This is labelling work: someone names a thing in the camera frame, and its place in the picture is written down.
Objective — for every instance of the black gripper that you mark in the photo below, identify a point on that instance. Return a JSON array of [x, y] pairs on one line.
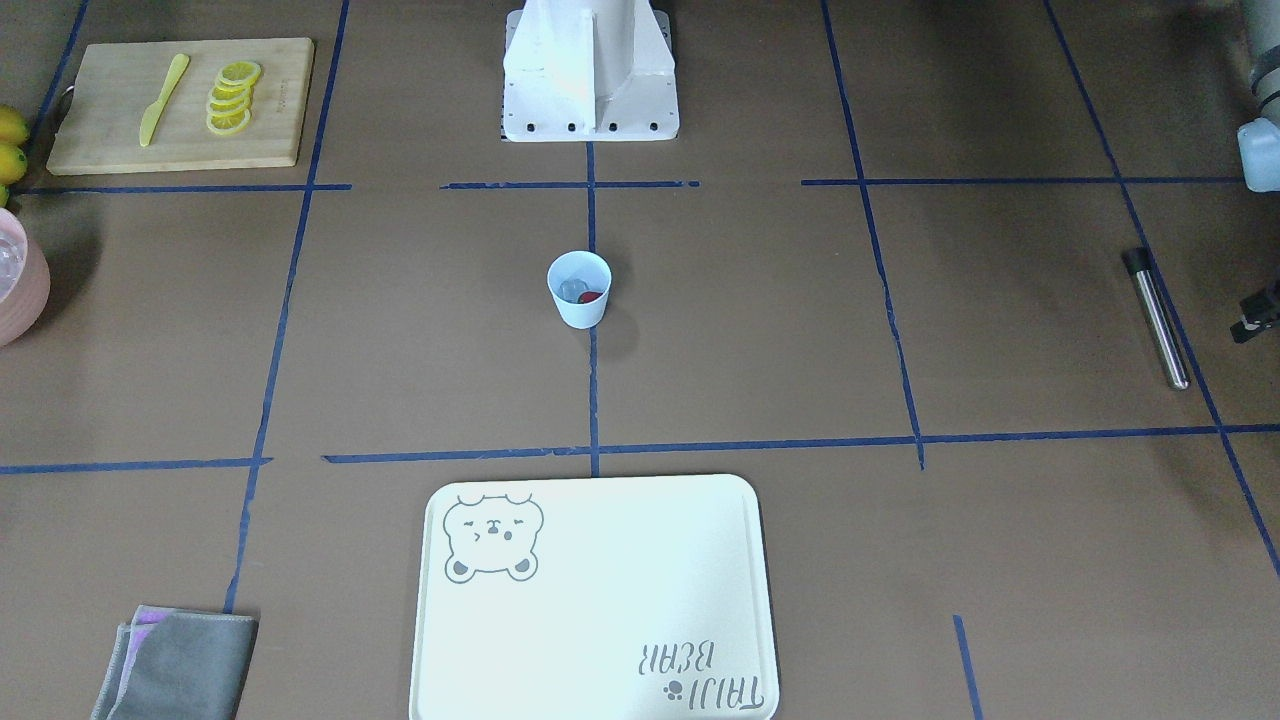
[[1262, 320]]

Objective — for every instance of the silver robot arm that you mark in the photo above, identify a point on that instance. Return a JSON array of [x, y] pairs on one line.
[[1258, 144]]

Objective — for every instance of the light blue cup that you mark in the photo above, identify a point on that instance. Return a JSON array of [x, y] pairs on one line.
[[590, 268]]

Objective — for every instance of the clear ice cubes pile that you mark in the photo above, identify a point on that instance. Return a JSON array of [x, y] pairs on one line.
[[12, 262]]

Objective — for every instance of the cream bear tray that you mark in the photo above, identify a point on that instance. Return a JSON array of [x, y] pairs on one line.
[[594, 598]]

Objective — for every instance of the lemon slices row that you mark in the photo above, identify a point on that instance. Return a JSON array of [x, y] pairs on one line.
[[230, 99]]

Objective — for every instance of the yellow plastic knife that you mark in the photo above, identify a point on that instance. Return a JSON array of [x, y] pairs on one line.
[[154, 111]]

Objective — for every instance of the grey folded cloth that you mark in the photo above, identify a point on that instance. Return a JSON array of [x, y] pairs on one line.
[[177, 664]]

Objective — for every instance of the wooden cutting board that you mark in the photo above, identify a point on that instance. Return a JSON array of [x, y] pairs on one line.
[[115, 82]]

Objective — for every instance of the pink bowl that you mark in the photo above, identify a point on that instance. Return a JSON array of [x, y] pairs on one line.
[[23, 306]]

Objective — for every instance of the yellow lemon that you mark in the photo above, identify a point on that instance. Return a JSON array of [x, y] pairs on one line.
[[13, 164], [14, 129]]

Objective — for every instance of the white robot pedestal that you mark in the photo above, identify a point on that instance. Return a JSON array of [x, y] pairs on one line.
[[589, 71]]

